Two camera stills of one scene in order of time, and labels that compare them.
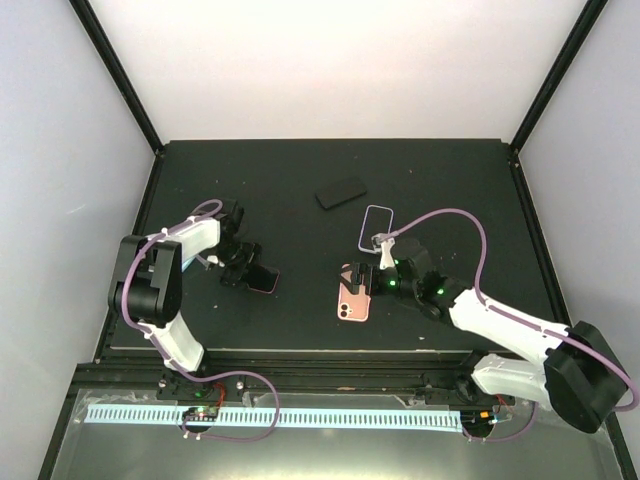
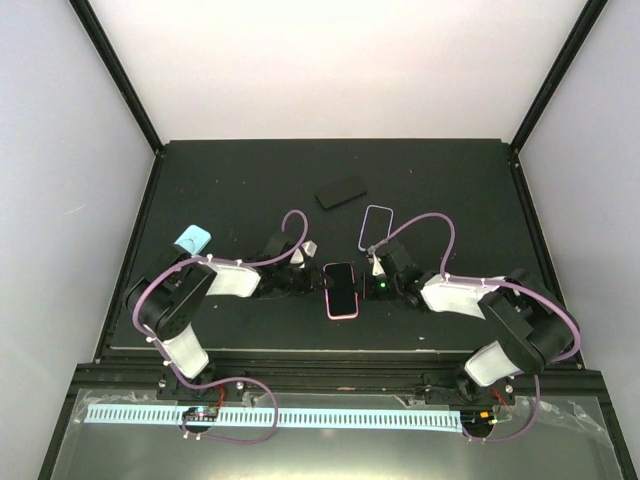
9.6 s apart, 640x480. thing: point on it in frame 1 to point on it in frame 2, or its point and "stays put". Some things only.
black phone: [337, 195] stays put
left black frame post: [118, 74] stays put
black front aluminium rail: [392, 375] stays put
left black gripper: [234, 277] to [309, 284]
